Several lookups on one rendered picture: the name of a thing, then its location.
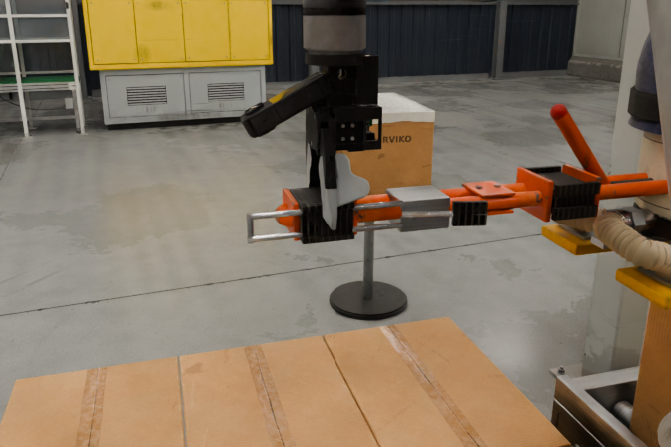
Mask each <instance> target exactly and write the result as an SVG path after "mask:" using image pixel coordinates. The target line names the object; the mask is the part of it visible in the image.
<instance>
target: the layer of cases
mask: <svg viewBox="0 0 671 447"><path fill-rule="evenodd" d="M323 338H324V339H323ZM179 360H180V372H181V384H182V396H183V408H184V420H185V432H186V444H187V447H571V446H572V445H571V443H570V442H569V441H568V440H567V439H566V438H565V437H564V436H563V435H562V434H561V433H560V432H559V431H558V430H557V429H556V427H555V426H554V425H553V424H552V423H551V422H550V421H549V420H548V419H547V418H546V417H545V416H544V415H543V414H542V413H541V412H540V411H539V410H538V409H537V408H536V407H535V406H534V405H533V404H532V403H531V402H530V401H529V400H528V399H527V397H526V396H525V395H524V394H523V393H522V392H521V391H520V390H519V389H518V388H517V387H516V386H515V385H514V384H513V383H512V382H511V381H510V380H509V379H508V378H507V377H506V376H505V375H504V374H503V373H502V372H501V371H500V370H499V368H498V367H497V366H496V365H495V364H494V363H493V362H492V361H491V360H490V359H489V358H488V357H487V356H486V355H485V354H484V353H483V352H482V351H481V350H480V349H479V348H478V347H477V346H476V345H475V344H474V343H473V342H472V341H471V340H470V338H469V337H468V336H467V335H466V334H465V333H464V332H463V331H462V330H461V329H460V328H459V327H458V326H457V325H456V324H455V323H454V322H453V321H452V320H451V319H450V318H449V317H444V318H437V319H430V320H424V321H417V322H410V323H403V324H396V325H389V326H382V327H376V328H369V329H362V330H355V331H348V332H341V333H334V334H327V335H324V336H323V337H321V336H314V337H307V338H300V339H293V340H286V341H279V342H273V343H266V344H259V345H252V346H245V347H238V348H231V349H225V350H218V351H211V352H204V353H197V354H190V355H183V356H180V357H179ZM0 447H185V438H184V426H183V414H182V402H181V390H180V378H179V367H178V357H170V358H163V359H156V360H149V361H142V362H135V363H128V364H122V365H115V366H108V367H101V368H94V369H87V370H80V371H74V372H67V373H60V374H53V375H46V376H39V377H32V378H26V379H19V380H16V381H15V384H14V387H13V390H12V393H11V396H10V398H9V401H8V404H7V407H6V410H5V413H4V415H3V418H2V421H1V424H0ZM572 447H573V446H572Z"/></svg>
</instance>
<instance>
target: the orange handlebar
mask: <svg viewBox="0 0 671 447"><path fill-rule="evenodd" d="M607 178H608V179H609V181H610V182H611V181H621V180H632V179H642V178H644V179H645V178H648V175H647V174H646V173H633V174H621V175H609V176H607ZM462 185H463V186H464V188H452V189H440V190H441V191H442V192H444V193H445V194H447V195H448V196H450V207H449V210H450V211H452V202H453V201H482V200H487V201H488V210H487V211H488V216H490V215H500V214H511V213H514V210H512V209H513V208H524V207H534V206H541V205H542V203H543V195H542V192H541V191H540V190H536V191H528V190H527V187H526V184H525V183H513V184H499V183H497V182H495V181H484V182H471V183H462ZM662 194H668V185H667V180H664V179H663V180H651V181H640V182H628V183H617V184H605V185H601V191H600V200H609V199H619V198H630V197H641V196H651V195H662ZM389 201H390V198H389V195H388V194H380V195H368V196H365V197H364V198H361V199H358V203H359V204H366V203H378V202H389ZM285 210H288V207H287V204H286V203H284V204H281V205H279V206H278V207H277V208H276V209H275V211H285ZM401 216H402V210H401V207H392V208H380V209H369V210H358V211H357V222H358V223H364V222H375V221H386V220H396V219H400V217H401ZM275 219H276V221H277V222H278V223H279V224H280V225H283V226H286V227H293V216H291V217H279V218H275Z"/></svg>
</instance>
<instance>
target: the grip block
mask: <svg viewBox="0 0 671 447"><path fill-rule="evenodd" d="M516 182H517V183H525V184H526V187H527V190H528V191H536V190H540V191H541V192H542V195H543V203H542V205H541V206H534V207H524V208H521V209H523V210H525V211H527V212H528V213H530V214H532V215H534V216H536V217H537V218H539V219H541V220H543V221H544V222H550V214H552V216H551V219H552V220H554V221H561V220H571V219H581V218H590V217H594V218H595V217H597V214H598V206H599V199H600V191H601V184H602V177H599V176H597V175H594V174H592V173H589V172H587V171H584V170H582V169H579V168H576V167H574V166H571V165H569V164H563V166H562V172H561V166H559V165H555V166H542V167H529V168H523V167H518V168H517V179H516Z"/></svg>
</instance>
